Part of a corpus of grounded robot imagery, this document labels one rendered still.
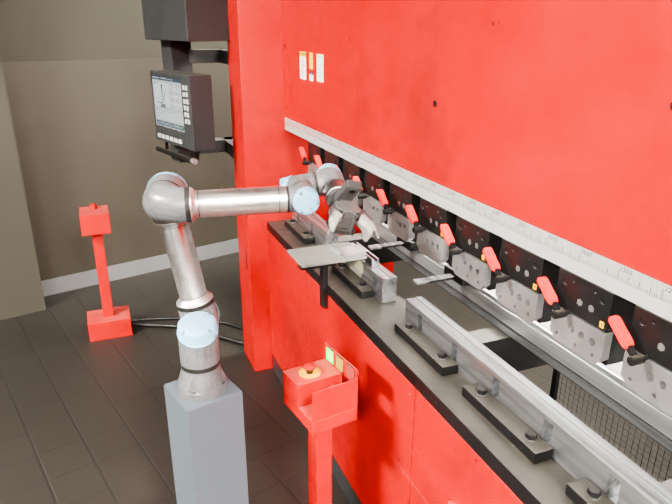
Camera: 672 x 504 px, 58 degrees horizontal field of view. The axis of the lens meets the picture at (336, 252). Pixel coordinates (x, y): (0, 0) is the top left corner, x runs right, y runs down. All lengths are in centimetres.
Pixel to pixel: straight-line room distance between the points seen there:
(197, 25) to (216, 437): 191
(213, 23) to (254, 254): 114
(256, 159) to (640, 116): 214
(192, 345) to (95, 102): 300
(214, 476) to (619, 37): 160
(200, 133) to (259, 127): 29
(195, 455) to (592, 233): 128
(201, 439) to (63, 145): 301
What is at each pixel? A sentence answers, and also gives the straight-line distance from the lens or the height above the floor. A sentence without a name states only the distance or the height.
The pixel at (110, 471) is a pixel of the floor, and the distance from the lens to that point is 295.
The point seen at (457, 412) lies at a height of 88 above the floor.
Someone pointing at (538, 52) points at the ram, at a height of 177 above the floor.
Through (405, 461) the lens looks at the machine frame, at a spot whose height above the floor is 54.
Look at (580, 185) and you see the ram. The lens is 130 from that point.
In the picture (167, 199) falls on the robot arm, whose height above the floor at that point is 138.
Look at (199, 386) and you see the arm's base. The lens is 186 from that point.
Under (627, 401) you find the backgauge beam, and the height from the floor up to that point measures 94.
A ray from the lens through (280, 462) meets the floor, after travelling 284.
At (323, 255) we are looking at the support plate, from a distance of 229.
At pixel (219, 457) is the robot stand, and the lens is 199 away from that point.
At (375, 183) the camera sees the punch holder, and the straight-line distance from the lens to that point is 210.
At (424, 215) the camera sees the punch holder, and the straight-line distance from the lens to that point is 181.
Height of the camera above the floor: 182
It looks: 21 degrees down
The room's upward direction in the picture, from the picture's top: straight up
